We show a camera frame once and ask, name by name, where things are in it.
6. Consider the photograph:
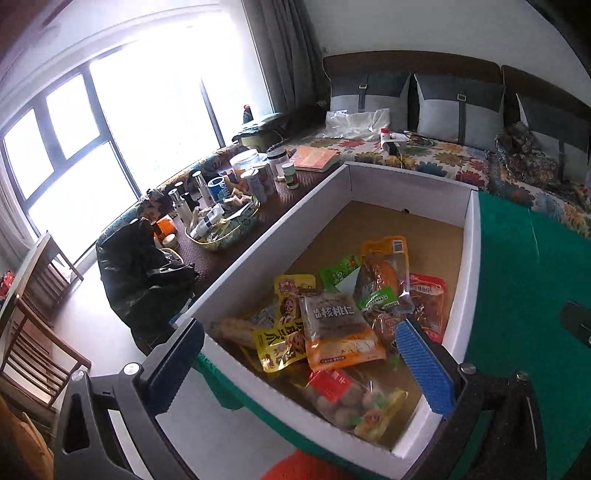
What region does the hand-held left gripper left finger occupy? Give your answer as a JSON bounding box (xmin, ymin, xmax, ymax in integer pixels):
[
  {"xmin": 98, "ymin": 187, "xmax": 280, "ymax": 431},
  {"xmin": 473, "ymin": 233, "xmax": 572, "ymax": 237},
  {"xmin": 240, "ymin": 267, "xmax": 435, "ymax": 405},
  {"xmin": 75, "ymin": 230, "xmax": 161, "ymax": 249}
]
[{"xmin": 52, "ymin": 318, "xmax": 205, "ymax": 480}]

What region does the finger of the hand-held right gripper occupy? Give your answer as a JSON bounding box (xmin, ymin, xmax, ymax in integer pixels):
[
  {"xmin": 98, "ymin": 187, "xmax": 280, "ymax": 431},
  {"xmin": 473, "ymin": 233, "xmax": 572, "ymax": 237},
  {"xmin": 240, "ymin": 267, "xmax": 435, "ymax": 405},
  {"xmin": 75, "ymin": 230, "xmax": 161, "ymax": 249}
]
[{"xmin": 560, "ymin": 301, "xmax": 591, "ymax": 348}]

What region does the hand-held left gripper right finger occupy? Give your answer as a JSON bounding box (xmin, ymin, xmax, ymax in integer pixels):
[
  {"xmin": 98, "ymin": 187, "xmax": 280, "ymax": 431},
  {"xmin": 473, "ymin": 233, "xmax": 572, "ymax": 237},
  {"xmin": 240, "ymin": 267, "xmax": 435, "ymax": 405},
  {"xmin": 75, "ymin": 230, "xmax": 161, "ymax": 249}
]
[{"xmin": 396, "ymin": 318, "xmax": 548, "ymax": 480}]

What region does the cream corn cob packet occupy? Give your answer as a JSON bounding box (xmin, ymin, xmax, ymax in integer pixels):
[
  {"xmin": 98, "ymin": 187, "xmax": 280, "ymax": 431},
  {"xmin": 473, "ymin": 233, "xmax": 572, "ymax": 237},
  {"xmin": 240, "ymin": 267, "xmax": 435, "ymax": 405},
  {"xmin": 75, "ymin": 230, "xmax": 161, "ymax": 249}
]
[{"xmin": 217, "ymin": 318, "xmax": 260, "ymax": 346}]

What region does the red fish snack packet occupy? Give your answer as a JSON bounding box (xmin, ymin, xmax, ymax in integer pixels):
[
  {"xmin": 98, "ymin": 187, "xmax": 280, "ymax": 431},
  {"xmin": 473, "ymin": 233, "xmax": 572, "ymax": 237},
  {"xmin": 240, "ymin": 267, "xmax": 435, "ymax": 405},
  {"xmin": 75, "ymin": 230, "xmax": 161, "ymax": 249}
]
[{"xmin": 406, "ymin": 272, "xmax": 448, "ymax": 344}]

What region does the clear packet with red label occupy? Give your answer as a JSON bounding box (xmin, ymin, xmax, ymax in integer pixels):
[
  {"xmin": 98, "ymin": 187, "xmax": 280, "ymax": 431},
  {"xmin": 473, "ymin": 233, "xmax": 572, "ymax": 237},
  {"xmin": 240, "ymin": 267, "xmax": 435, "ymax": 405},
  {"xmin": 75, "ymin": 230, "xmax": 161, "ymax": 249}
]
[{"xmin": 291, "ymin": 367, "xmax": 409, "ymax": 446}]

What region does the yellow chicken feet packet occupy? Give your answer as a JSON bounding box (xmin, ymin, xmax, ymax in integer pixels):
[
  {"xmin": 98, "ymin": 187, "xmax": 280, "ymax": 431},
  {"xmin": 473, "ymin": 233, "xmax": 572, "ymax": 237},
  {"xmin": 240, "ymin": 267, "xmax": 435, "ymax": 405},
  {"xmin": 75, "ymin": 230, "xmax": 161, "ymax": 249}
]
[{"xmin": 252, "ymin": 318, "xmax": 308, "ymax": 374}]

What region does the orange walnut snack packet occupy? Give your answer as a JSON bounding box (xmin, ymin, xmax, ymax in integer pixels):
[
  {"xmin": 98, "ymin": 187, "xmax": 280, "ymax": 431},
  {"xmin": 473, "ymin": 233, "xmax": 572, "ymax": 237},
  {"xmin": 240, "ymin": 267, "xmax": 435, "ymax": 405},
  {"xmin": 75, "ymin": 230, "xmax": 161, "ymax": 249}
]
[{"xmin": 299, "ymin": 291, "xmax": 387, "ymax": 372}]

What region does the brown drumstick packet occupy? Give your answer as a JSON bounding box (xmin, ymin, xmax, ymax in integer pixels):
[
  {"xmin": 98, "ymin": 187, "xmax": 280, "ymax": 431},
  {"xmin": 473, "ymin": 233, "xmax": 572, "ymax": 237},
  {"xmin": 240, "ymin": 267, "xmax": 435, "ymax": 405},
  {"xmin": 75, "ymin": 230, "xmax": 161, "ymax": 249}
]
[{"xmin": 353, "ymin": 236, "xmax": 414, "ymax": 324}]

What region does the green snack packet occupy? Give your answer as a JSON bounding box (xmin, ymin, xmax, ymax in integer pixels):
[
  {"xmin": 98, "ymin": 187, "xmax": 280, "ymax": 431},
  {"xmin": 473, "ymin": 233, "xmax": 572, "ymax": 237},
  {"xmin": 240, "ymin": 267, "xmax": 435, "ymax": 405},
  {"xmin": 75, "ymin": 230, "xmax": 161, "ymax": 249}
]
[{"xmin": 318, "ymin": 255, "xmax": 363, "ymax": 292}]

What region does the long yellow cartoon snack packet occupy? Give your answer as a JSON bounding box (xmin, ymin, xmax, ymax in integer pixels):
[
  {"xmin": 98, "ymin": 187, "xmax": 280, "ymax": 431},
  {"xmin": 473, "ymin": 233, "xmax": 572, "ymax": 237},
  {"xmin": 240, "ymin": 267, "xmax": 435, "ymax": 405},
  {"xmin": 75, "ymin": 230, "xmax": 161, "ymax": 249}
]
[{"xmin": 273, "ymin": 273, "xmax": 319, "ymax": 328}]

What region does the white cardboard box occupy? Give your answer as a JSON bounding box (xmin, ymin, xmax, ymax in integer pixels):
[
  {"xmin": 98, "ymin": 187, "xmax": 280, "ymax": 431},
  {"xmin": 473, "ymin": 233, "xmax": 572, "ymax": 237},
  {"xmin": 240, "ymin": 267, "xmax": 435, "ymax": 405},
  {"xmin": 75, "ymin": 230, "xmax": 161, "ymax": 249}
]
[{"xmin": 171, "ymin": 161, "xmax": 482, "ymax": 478}]

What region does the green blanket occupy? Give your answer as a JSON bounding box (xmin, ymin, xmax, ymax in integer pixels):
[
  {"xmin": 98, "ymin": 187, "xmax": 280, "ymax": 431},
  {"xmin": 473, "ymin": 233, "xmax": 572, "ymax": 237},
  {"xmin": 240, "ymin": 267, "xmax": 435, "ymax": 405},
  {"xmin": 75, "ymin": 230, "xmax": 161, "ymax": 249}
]
[{"xmin": 194, "ymin": 191, "xmax": 591, "ymax": 480}]

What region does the black plastic bag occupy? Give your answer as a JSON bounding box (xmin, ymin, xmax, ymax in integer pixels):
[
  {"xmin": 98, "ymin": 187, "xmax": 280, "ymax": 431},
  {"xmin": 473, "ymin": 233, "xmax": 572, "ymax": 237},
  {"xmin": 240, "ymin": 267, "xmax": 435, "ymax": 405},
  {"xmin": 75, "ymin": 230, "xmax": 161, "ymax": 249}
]
[{"xmin": 96, "ymin": 217, "xmax": 200, "ymax": 344}]

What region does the wooden chair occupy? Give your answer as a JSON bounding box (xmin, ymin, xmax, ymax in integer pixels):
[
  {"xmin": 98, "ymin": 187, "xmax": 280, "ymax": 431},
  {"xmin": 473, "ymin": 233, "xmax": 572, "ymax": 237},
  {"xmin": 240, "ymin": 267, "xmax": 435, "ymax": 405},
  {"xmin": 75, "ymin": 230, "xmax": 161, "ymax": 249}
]
[
  {"xmin": 0, "ymin": 295, "xmax": 93, "ymax": 407},
  {"xmin": 14, "ymin": 231, "xmax": 85, "ymax": 319}
]

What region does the floral basket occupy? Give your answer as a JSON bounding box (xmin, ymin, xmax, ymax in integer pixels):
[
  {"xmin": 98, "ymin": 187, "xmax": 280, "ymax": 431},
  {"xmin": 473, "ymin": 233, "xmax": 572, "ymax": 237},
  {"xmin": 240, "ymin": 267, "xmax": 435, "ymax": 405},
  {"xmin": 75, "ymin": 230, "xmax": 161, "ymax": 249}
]
[{"xmin": 185, "ymin": 196, "xmax": 260, "ymax": 251}]

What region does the white spray bottle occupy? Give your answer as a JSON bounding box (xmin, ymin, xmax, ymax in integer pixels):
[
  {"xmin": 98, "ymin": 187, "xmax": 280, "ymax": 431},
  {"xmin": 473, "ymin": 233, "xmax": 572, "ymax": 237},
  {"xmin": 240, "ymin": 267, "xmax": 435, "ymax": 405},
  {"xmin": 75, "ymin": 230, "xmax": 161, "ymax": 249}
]
[{"xmin": 168, "ymin": 188, "xmax": 192, "ymax": 224}]

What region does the dark patterned cloth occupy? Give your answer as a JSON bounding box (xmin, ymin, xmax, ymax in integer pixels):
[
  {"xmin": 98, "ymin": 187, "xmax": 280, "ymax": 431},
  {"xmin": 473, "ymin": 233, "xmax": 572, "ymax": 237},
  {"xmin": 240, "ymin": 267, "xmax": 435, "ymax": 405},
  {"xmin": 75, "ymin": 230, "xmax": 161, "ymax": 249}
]
[{"xmin": 495, "ymin": 121, "xmax": 591, "ymax": 199}]

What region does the dark wooden side table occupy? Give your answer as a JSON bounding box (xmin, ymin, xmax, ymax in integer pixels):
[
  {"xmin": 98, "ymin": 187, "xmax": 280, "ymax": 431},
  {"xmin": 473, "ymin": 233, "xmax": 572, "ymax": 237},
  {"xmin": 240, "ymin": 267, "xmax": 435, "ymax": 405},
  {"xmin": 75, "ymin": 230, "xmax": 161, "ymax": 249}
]
[{"xmin": 154, "ymin": 159, "xmax": 345, "ymax": 296}]

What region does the printed tin can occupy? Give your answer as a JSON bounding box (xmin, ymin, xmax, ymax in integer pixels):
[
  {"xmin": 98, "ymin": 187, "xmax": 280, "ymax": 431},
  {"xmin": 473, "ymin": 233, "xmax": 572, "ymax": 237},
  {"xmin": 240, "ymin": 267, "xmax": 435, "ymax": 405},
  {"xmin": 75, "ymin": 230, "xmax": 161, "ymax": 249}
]
[
  {"xmin": 240, "ymin": 168, "xmax": 269, "ymax": 204},
  {"xmin": 253, "ymin": 162, "xmax": 276, "ymax": 197}
]

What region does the group of bottles and jars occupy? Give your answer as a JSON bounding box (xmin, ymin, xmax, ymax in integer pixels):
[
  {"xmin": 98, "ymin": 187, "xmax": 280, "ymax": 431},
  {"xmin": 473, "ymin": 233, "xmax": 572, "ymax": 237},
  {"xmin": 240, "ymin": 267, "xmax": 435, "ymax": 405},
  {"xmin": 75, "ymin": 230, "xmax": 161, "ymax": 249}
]
[{"xmin": 96, "ymin": 144, "xmax": 252, "ymax": 245}]

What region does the clear jar with white lid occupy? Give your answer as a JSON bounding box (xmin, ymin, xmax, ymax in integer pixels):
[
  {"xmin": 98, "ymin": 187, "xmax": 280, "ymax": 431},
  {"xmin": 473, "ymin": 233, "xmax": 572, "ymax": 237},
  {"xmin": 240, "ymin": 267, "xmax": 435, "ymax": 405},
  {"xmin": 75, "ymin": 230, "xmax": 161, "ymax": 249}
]
[{"xmin": 229, "ymin": 148, "xmax": 260, "ymax": 182}]

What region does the floral bedsheet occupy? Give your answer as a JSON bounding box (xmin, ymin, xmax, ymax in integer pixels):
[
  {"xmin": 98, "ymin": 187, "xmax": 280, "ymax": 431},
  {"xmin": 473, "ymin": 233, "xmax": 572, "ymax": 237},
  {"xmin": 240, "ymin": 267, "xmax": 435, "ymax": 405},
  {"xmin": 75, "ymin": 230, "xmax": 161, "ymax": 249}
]
[{"xmin": 272, "ymin": 127, "xmax": 591, "ymax": 238}]

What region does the orange book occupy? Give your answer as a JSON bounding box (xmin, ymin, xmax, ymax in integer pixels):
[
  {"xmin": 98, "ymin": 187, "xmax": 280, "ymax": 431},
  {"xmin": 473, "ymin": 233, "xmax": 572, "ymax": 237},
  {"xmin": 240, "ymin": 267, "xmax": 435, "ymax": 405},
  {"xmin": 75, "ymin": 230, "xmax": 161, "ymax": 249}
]
[{"xmin": 288, "ymin": 146, "xmax": 343, "ymax": 175}]

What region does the brown headboard panel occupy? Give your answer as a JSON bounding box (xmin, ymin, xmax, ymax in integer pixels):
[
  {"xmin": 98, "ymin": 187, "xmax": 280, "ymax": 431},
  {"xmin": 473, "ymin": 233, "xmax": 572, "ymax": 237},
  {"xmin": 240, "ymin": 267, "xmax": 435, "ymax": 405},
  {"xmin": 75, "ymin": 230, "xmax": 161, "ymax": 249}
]
[
  {"xmin": 502, "ymin": 65, "xmax": 591, "ymax": 167},
  {"xmin": 323, "ymin": 51, "xmax": 504, "ymax": 100}
]

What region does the window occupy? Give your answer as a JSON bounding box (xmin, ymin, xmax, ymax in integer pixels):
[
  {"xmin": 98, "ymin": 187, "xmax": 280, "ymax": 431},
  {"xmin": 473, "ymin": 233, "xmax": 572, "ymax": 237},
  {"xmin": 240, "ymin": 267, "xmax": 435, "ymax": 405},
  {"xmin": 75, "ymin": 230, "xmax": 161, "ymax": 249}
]
[{"xmin": 0, "ymin": 18, "xmax": 278, "ymax": 259}]

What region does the dark green cushion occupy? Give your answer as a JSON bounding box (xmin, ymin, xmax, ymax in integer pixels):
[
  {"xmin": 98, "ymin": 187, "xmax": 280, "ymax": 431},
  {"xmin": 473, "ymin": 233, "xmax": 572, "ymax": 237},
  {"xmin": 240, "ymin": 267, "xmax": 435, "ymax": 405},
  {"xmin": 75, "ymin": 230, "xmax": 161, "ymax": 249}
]
[{"xmin": 231, "ymin": 112, "xmax": 290, "ymax": 149}]

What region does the white plastic bag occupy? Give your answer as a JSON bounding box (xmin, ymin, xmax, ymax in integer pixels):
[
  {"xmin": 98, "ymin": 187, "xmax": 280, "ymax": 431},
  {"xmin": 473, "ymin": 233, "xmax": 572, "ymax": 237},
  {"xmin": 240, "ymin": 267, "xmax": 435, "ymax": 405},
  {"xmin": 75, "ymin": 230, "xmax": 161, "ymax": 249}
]
[{"xmin": 324, "ymin": 108, "xmax": 392, "ymax": 140}]

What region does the grey curtain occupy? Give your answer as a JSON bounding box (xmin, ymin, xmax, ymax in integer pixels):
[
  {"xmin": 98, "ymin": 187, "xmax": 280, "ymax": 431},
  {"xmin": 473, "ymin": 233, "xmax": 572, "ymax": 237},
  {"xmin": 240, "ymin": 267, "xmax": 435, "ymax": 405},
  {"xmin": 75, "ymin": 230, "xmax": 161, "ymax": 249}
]
[{"xmin": 242, "ymin": 0, "xmax": 332, "ymax": 121}]

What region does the grey two-tone strapped pillow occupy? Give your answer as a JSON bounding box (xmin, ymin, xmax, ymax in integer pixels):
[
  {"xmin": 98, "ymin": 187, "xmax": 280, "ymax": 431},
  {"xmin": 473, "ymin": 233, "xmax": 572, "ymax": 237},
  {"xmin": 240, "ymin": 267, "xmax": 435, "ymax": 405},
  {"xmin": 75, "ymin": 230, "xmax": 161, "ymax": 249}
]
[
  {"xmin": 329, "ymin": 71, "xmax": 413, "ymax": 134},
  {"xmin": 516, "ymin": 92, "xmax": 591, "ymax": 172},
  {"xmin": 412, "ymin": 73, "xmax": 507, "ymax": 147}
]

